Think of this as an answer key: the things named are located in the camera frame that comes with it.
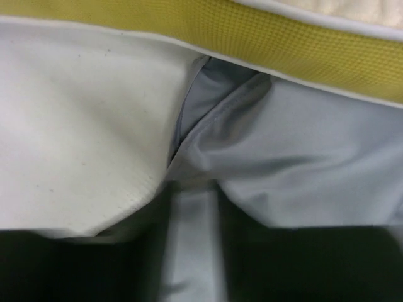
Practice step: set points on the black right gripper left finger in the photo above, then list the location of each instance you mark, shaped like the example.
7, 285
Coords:
122, 263

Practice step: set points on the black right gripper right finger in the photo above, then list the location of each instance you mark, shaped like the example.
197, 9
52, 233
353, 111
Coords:
359, 263

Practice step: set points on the grey fabric pillowcase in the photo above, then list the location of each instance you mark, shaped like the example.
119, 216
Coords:
288, 155

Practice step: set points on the cream and yellow pillow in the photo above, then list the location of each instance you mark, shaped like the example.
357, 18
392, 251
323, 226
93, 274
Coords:
329, 58

